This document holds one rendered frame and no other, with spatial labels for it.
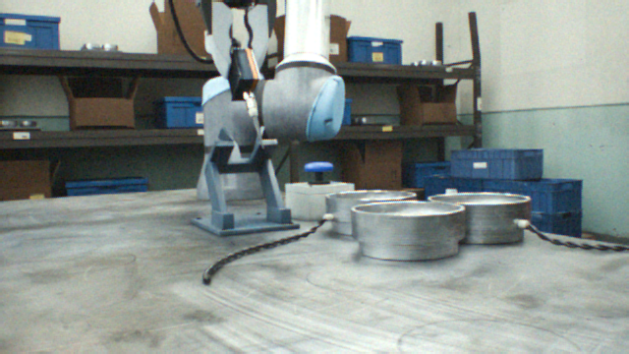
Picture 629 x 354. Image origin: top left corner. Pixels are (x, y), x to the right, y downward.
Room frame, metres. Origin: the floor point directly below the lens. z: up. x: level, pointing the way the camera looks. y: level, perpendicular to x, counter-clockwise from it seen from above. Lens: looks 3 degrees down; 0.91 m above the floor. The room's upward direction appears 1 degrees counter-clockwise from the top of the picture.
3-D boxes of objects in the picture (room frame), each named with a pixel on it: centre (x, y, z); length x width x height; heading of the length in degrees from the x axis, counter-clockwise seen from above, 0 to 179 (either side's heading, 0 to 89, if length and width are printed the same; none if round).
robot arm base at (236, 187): (1.12, 0.15, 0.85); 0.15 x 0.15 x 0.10
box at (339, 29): (4.74, -0.01, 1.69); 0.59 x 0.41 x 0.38; 123
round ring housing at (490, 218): (0.61, -0.17, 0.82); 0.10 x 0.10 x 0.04
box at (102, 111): (3.95, 1.43, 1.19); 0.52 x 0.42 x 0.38; 118
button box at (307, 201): (0.81, -0.01, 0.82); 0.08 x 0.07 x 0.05; 28
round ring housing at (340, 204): (0.67, -0.07, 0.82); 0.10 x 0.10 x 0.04
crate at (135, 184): (3.97, 1.43, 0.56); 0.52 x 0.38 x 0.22; 115
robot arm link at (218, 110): (1.12, 0.14, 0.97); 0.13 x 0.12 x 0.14; 78
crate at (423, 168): (5.29, -1.05, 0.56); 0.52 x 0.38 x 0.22; 115
